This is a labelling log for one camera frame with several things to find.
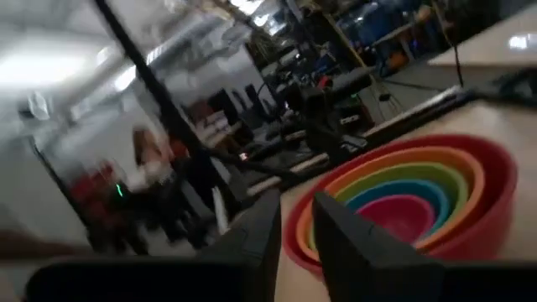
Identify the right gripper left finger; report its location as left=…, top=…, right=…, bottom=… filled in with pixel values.
left=196, top=188, right=284, bottom=302

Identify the green bowl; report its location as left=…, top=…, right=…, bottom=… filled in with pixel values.
left=308, top=162, right=470, bottom=253

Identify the person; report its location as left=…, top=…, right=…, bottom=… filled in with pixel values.
left=132, top=125, right=175, bottom=190

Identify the beige desk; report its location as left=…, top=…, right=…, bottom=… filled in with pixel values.
left=427, top=3, right=537, bottom=70

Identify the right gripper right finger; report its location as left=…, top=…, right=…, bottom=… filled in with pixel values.
left=311, top=190, right=446, bottom=302

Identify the smallest pink bowl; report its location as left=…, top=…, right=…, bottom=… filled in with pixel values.
left=356, top=195, right=437, bottom=247

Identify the orange bowl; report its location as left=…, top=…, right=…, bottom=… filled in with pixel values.
left=295, top=145, right=486, bottom=263

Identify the long black cable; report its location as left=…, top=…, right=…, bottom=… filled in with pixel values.
left=434, top=0, right=465, bottom=87

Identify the small blue bowl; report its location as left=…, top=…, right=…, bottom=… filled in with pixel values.
left=343, top=179, right=452, bottom=241

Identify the large red bowl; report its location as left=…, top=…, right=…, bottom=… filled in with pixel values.
left=281, top=133, right=519, bottom=280

